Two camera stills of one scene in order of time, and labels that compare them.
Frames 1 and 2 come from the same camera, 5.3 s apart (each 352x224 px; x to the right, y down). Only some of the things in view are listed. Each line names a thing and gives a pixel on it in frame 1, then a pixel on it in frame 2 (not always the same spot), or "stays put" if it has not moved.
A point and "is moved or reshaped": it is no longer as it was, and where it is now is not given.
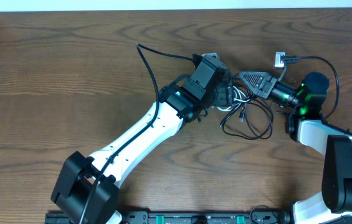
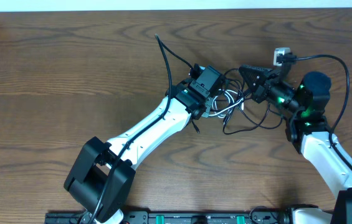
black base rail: (188, 217) stays put
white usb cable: (240, 93) is moved or reshaped
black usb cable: (238, 107) to (258, 124)
